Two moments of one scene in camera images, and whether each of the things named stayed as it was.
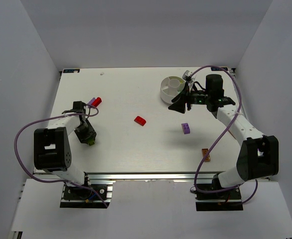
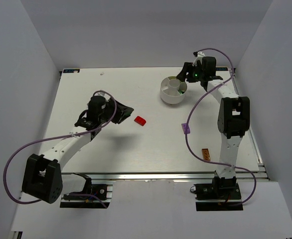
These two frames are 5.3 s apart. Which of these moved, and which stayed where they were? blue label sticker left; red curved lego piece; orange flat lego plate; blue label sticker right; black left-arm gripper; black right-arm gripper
Moved: black right-arm gripper; black left-arm gripper
Stayed: blue label sticker right; blue label sticker left; orange flat lego plate; red curved lego piece
